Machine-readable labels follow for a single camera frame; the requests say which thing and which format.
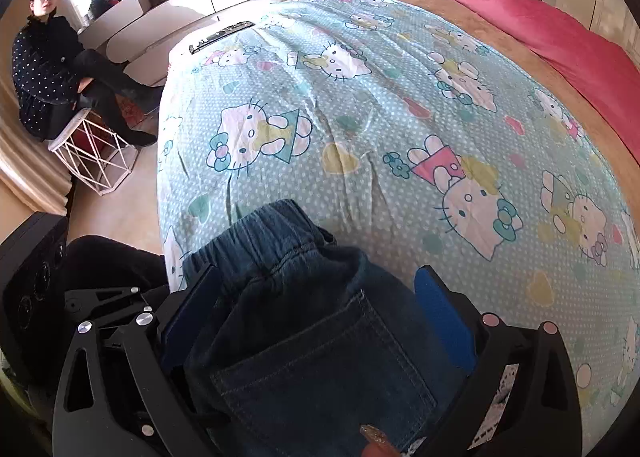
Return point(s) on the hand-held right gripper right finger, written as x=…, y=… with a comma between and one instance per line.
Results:
x=442, y=317

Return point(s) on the pink duvet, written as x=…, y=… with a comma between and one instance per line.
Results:
x=550, y=32

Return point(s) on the beige curtain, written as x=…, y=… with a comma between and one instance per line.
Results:
x=25, y=172

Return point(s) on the cartoon cat printed bedsheet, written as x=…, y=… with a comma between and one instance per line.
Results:
x=375, y=112

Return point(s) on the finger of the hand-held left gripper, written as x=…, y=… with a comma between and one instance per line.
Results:
x=80, y=304

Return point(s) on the person's right hand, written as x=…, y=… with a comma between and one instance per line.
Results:
x=380, y=449

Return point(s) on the tan blanket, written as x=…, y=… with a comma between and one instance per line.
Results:
x=500, y=42

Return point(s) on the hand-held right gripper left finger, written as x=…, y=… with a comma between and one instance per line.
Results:
x=192, y=317

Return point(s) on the blue denim pants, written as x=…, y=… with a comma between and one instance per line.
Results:
x=300, y=337

